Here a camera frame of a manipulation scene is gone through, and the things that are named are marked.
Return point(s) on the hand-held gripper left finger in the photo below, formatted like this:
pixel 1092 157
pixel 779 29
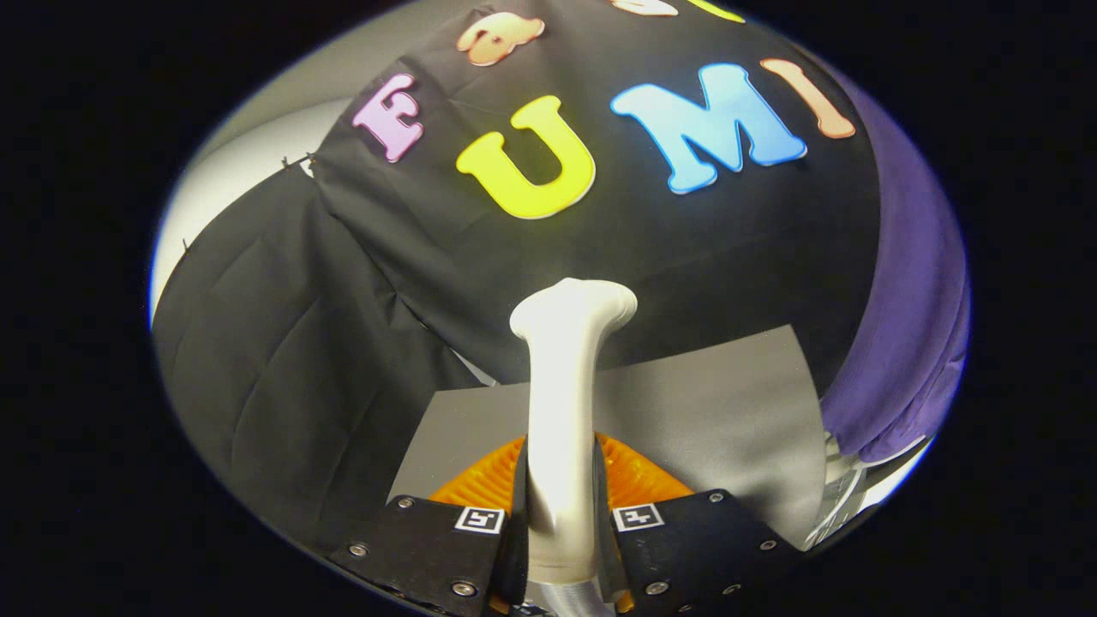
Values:
pixel 428 548

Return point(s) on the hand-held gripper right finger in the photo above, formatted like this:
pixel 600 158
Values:
pixel 694 548

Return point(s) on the black backdrop cloth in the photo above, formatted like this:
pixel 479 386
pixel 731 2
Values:
pixel 360 326

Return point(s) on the grey cabinet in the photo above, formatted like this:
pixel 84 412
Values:
pixel 711 420

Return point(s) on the purple jacket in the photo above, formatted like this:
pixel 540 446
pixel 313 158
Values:
pixel 908 326

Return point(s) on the white garment steamer head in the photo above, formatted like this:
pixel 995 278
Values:
pixel 561 411

